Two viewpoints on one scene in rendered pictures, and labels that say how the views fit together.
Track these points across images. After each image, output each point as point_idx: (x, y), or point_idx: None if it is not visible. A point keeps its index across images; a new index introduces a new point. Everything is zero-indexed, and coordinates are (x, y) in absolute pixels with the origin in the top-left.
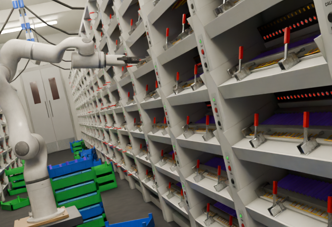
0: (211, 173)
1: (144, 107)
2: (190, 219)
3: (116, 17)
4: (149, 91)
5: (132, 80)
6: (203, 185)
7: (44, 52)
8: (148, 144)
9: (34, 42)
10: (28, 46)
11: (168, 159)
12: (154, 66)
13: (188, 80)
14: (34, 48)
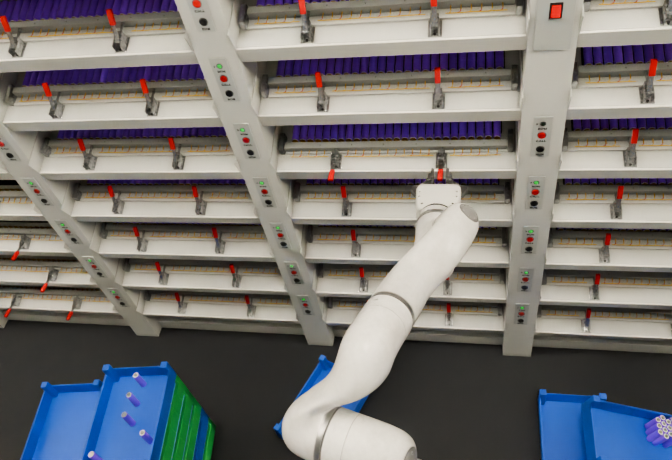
0: (606, 278)
1: (310, 223)
2: (512, 333)
3: (198, 59)
4: (292, 184)
5: (256, 184)
6: (629, 300)
7: (424, 303)
8: (299, 271)
9: (401, 300)
10: (408, 321)
11: (351, 271)
12: (520, 180)
13: (608, 185)
14: (415, 312)
